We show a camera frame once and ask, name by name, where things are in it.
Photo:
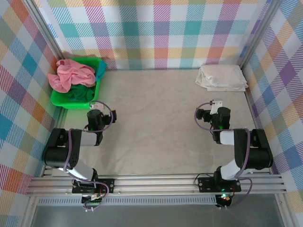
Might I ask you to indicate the pink t-shirt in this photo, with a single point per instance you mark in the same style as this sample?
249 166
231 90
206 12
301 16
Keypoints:
71 74

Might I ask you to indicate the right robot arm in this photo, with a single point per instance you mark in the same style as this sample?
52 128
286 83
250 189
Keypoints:
255 153

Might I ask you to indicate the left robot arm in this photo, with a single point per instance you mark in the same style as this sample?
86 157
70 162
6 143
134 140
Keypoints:
56 154

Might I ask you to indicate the green t-shirt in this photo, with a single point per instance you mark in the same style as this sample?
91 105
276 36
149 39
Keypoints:
81 92

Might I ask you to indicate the green plastic basket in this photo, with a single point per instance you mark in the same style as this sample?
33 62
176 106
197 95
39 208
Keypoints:
59 100

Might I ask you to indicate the folded white t-shirt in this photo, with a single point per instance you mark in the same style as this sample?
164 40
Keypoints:
222 76

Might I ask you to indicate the teal t-shirt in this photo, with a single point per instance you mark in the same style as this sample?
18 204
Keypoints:
101 68

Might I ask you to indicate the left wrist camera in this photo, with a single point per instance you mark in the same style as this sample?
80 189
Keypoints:
97 106

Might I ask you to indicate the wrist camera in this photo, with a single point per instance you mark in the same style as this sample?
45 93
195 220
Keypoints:
97 106
216 105

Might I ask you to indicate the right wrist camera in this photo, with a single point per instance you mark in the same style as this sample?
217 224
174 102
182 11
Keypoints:
216 105

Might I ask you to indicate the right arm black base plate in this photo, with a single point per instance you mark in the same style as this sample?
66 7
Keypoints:
206 184

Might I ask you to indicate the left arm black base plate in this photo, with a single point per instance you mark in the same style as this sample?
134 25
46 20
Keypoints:
107 185

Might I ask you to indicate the aluminium mounting rail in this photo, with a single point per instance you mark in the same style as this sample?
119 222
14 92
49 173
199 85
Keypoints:
156 185

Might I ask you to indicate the aluminium frame post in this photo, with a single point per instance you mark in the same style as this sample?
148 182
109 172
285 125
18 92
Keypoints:
259 33
45 28

